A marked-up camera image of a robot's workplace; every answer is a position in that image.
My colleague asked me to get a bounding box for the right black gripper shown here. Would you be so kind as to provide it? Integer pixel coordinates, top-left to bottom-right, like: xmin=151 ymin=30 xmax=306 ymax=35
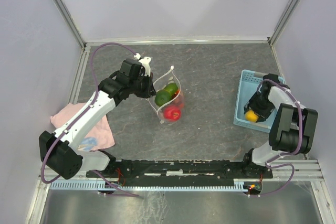
xmin=243 ymin=90 xmax=275 ymax=122

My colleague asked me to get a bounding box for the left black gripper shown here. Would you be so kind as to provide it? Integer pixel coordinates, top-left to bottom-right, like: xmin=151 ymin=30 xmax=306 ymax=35
xmin=129 ymin=71 xmax=156 ymax=99

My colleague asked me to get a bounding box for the yellow fruit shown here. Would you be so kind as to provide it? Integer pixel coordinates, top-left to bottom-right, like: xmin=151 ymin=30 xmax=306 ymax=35
xmin=245 ymin=110 xmax=259 ymax=123

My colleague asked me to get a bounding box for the green round fruit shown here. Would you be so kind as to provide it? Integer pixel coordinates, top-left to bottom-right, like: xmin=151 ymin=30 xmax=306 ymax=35
xmin=154 ymin=82 xmax=179 ymax=106

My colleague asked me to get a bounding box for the clear polka dot zip bag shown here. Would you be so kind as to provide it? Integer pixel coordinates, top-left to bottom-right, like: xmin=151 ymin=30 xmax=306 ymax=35
xmin=148 ymin=66 xmax=184 ymax=124

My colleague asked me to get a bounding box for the bright red fruit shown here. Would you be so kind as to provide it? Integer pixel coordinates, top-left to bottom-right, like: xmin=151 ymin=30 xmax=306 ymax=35
xmin=172 ymin=89 xmax=184 ymax=109

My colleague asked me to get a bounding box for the red round apple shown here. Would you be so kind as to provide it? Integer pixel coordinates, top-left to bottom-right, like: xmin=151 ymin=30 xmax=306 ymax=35
xmin=163 ymin=105 xmax=181 ymax=122

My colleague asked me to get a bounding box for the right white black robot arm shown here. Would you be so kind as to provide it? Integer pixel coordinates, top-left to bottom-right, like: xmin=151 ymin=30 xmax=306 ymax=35
xmin=241 ymin=74 xmax=318 ymax=177

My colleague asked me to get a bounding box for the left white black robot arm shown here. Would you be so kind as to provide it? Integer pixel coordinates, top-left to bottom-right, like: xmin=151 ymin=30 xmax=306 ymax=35
xmin=39 ymin=57 xmax=155 ymax=179

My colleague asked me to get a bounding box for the light blue plastic basket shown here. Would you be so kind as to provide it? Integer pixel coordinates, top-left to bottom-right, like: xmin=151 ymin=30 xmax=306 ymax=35
xmin=233 ymin=70 xmax=276 ymax=133

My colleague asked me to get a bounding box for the pink cloth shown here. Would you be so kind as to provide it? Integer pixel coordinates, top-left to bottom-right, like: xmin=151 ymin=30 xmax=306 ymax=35
xmin=50 ymin=103 xmax=115 ymax=151

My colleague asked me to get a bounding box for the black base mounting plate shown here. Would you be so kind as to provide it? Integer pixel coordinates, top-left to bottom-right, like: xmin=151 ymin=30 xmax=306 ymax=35
xmin=99 ymin=159 xmax=273 ymax=186

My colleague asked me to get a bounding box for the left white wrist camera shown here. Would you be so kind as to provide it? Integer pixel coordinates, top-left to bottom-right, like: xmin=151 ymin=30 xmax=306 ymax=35
xmin=134 ymin=53 xmax=152 ymax=77

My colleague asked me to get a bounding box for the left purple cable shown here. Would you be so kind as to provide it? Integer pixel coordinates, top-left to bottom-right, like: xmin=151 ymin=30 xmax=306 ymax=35
xmin=40 ymin=42 xmax=139 ymax=184

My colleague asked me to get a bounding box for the light blue cable duct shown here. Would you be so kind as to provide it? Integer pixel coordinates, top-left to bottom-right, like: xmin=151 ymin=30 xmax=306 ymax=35
xmin=50 ymin=179 xmax=247 ymax=193

